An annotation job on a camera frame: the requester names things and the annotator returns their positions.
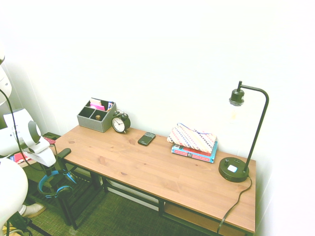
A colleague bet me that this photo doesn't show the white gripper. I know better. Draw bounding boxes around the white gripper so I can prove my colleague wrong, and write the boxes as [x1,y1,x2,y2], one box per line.
[24,145,59,176]

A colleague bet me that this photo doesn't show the black and blue headphones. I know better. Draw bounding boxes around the black and blue headphones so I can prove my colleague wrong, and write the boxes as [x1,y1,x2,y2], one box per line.
[37,169,77,199]

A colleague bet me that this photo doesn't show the black headphone hanger hook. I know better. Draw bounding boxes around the black headphone hanger hook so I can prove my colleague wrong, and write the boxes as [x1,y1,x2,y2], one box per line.
[50,148,72,189]

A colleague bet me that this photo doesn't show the red and white book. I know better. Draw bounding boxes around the red and white book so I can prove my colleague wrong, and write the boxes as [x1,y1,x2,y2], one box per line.
[9,151,32,168]

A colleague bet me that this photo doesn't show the small black box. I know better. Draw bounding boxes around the small black box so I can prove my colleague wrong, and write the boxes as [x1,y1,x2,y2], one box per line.
[42,132,59,146]

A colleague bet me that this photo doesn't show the black chair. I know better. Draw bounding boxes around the black chair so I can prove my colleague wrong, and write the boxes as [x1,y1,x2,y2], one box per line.
[23,132,101,230]

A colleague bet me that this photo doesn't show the white shoe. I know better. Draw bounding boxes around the white shoe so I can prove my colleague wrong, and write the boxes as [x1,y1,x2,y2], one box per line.
[19,203,47,218]

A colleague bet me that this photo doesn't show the grey desk organizer box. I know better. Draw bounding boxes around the grey desk organizer box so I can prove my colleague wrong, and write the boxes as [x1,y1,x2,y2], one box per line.
[76,97,117,134]

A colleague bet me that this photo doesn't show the pink sticky notes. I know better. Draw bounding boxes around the pink sticky notes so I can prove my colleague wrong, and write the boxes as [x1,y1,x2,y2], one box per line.
[89,97,106,112]

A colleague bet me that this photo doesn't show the black alarm clock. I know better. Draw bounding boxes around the black alarm clock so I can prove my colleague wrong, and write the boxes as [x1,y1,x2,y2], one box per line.
[111,109,131,134]

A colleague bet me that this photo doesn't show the black phone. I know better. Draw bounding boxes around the black phone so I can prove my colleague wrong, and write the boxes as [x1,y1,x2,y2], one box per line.
[137,132,157,147]

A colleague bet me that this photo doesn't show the red book under pouch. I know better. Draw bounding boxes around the red book under pouch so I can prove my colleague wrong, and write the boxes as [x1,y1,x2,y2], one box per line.
[175,145,213,155]

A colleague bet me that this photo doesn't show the striped fabric pouch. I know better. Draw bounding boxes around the striped fabric pouch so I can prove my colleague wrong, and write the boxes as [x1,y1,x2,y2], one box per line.
[166,122,218,154]

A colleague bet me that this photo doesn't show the blue book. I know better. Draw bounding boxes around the blue book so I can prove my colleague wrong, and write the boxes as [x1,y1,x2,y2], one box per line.
[171,141,219,164]

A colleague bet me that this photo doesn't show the black desk lamp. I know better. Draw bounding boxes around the black desk lamp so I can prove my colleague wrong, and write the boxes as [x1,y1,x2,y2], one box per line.
[218,80,269,183]

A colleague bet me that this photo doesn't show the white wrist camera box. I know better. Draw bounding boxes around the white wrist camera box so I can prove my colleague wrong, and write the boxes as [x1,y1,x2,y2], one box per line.
[28,139,50,154]

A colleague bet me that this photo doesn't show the dark stand with yellow cable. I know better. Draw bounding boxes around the dark stand with yellow cable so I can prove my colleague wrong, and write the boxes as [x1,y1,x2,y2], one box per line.
[0,212,34,236]

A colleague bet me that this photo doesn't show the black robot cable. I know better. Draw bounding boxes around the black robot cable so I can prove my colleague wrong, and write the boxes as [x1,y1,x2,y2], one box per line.
[0,88,59,236]

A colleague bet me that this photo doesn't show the wooden desk with black frame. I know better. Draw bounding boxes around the wooden desk with black frame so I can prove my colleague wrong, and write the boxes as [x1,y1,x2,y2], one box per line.
[53,124,256,236]

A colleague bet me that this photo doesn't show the black lamp power cable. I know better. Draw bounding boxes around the black lamp power cable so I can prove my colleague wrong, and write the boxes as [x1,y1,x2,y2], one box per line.
[216,175,253,234]

